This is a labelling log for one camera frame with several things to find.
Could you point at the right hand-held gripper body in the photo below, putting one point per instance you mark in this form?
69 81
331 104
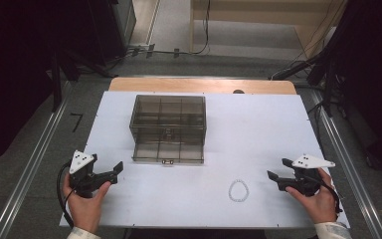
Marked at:
303 181

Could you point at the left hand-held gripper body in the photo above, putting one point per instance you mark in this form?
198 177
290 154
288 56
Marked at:
88 181

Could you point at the smoky transparent drawer box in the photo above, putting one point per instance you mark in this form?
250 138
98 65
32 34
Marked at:
168 127

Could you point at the person's right hand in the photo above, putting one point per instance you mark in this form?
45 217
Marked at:
318 204

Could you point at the person's left hand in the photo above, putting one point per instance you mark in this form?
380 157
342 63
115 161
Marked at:
86 209

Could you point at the white board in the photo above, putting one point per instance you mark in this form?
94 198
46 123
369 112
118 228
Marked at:
245 132

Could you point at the black stand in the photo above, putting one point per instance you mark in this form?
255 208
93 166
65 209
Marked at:
57 86

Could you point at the wooden table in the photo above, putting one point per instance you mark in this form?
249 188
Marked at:
185 85

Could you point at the dark curtain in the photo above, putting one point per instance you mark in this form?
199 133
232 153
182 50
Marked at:
374 83
13 73

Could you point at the aluminium rail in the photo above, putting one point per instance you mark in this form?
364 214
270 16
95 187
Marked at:
348 166
30 166

